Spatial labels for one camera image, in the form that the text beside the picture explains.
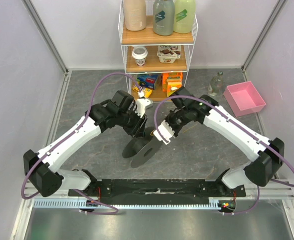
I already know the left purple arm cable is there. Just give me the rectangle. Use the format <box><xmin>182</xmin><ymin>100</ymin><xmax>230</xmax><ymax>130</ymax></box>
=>
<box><xmin>21</xmin><ymin>72</ymin><xmax>145</xmax><ymax>216</ymax></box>

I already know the beige lotion bottle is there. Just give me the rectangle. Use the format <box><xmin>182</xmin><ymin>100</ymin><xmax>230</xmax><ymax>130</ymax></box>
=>
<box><xmin>123</xmin><ymin>0</ymin><xmax>146</xmax><ymax>32</ymax></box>

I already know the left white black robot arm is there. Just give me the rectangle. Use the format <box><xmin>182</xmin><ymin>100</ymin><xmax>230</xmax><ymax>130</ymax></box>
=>
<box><xmin>23</xmin><ymin>90</ymin><xmax>152</xmax><ymax>197</ymax></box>

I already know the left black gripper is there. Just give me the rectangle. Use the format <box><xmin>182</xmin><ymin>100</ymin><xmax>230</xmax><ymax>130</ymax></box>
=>
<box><xmin>117</xmin><ymin>106</ymin><xmax>149</xmax><ymax>139</ymax></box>

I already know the light green soap bottle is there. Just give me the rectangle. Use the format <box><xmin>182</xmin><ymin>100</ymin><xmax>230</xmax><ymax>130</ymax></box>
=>
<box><xmin>173</xmin><ymin>0</ymin><xmax>196</xmax><ymax>34</ymax></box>

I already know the white wire shelf rack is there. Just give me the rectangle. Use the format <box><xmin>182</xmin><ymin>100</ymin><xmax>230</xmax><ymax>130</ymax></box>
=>
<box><xmin>117</xmin><ymin>0</ymin><xmax>199</xmax><ymax>104</ymax></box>

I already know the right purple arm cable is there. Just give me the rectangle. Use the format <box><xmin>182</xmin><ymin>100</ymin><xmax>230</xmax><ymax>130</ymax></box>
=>
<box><xmin>153</xmin><ymin>95</ymin><xmax>294</xmax><ymax>216</ymax></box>

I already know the aluminium slotted rail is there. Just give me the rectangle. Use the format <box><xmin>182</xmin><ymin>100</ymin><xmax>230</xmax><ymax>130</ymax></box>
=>
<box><xmin>33</xmin><ymin>198</ymin><xmax>221</xmax><ymax>210</ymax></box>

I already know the blue snack box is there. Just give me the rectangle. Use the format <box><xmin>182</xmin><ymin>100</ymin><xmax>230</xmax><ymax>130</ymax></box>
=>
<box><xmin>137</xmin><ymin>73</ymin><xmax>159</xmax><ymax>90</ymax></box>

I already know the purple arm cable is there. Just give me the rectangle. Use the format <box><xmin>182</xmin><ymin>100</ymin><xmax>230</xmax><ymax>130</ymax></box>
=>
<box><xmin>153</xmin><ymin>95</ymin><xmax>294</xmax><ymax>216</ymax></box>
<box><xmin>21</xmin><ymin>72</ymin><xmax>145</xmax><ymax>216</ymax></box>

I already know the pink plastic bin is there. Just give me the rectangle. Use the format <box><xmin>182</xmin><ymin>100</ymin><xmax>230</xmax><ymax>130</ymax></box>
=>
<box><xmin>223</xmin><ymin>81</ymin><xmax>266</xmax><ymax>117</ymax></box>

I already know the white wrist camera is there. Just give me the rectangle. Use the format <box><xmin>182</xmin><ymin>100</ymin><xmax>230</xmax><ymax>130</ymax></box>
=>
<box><xmin>135</xmin><ymin>98</ymin><xmax>153</xmax><ymax>118</ymax></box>
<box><xmin>153</xmin><ymin>120</ymin><xmax>174</xmax><ymax>145</ymax></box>

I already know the Chobani yogurt tub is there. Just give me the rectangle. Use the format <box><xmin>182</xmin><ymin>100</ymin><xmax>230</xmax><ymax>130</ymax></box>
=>
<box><xmin>157</xmin><ymin>45</ymin><xmax>181</xmax><ymax>64</ymax></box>

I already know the white lidded yogurt cup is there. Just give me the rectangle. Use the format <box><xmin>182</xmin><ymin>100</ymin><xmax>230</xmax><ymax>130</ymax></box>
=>
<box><xmin>132</xmin><ymin>46</ymin><xmax>148</xmax><ymax>67</ymax></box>

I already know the yellow M&M candy bag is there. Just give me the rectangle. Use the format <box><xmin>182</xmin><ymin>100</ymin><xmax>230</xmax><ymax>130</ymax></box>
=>
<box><xmin>131</xmin><ymin>83</ymin><xmax>153</xmax><ymax>99</ymax></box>

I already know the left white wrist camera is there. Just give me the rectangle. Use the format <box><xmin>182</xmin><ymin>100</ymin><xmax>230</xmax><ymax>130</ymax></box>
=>
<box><xmin>135</xmin><ymin>98</ymin><xmax>153</xmax><ymax>118</ymax></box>

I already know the yellow orange sponge pack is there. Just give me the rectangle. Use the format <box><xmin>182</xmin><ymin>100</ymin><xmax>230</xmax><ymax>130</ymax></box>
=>
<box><xmin>166</xmin><ymin>79</ymin><xmax>182</xmax><ymax>97</ymax></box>

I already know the orange cracker box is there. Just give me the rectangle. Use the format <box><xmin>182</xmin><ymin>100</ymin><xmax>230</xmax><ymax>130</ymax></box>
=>
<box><xmin>161</xmin><ymin>72</ymin><xmax>183</xmax><ymax>92</ymax></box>

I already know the clear glass bottle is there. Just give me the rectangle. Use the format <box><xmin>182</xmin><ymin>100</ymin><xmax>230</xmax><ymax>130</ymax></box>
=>
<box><xmin>208</xmin><ymin>71</ymin><xmax>223</xmax><ymax>96</ymax></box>

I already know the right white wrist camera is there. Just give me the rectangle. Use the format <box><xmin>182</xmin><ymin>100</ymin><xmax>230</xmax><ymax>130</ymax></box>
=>
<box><xmin>153</xmin><ymin>120</ymin><xmax>174</xmax><ymax>145</ymax></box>

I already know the grey-green soap bottle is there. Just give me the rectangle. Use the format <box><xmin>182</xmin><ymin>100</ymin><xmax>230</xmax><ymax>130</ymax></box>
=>
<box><xmin>152</xmin><ymin>0</ymin><xmax>175</xmax><ymax>36</ymax></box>

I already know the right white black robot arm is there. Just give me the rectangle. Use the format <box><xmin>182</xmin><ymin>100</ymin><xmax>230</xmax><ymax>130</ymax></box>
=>
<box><xmin>154</xmin><ymin>87</ymin><xmax>284</xmax><ymax>197</ymax></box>

